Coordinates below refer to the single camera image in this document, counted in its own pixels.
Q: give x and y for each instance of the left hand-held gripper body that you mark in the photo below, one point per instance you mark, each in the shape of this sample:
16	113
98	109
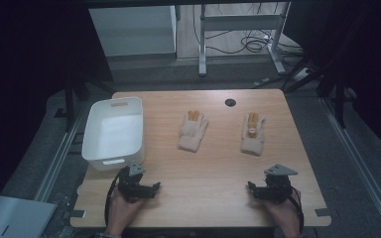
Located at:
130	186

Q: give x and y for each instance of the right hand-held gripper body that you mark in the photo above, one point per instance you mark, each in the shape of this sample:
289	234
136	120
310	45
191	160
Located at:
278	188

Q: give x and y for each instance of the white plastic storage bin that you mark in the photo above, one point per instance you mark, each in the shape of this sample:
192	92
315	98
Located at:
114	135

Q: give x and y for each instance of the white fuzzy glove yellow patch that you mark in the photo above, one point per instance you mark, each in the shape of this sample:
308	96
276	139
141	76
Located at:
253	142
191	134

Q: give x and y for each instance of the person's right hand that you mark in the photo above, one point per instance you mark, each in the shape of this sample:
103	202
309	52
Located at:
284	214

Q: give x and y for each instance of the person's left hand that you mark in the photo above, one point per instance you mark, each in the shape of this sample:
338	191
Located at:
122	213

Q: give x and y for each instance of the grey wristband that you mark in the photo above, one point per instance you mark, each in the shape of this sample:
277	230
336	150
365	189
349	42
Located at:
107	235

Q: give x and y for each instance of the black table grommet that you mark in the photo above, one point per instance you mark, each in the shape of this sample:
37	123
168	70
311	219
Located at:
230	102

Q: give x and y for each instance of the black metal stand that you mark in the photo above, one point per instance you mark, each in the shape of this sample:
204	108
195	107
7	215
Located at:
339	99
69	99

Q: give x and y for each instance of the white power strip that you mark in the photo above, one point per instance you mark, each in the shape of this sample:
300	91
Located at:
301	74

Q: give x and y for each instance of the white flat sheet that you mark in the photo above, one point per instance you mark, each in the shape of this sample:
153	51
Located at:
13	218

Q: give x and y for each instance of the white panel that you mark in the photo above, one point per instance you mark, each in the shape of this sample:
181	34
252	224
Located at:
132	29

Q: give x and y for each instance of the aluminium floor rail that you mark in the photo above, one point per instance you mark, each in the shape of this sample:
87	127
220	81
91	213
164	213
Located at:
360	165
59	158

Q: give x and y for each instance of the white metal desk frame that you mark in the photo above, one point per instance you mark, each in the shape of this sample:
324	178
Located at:
241	22

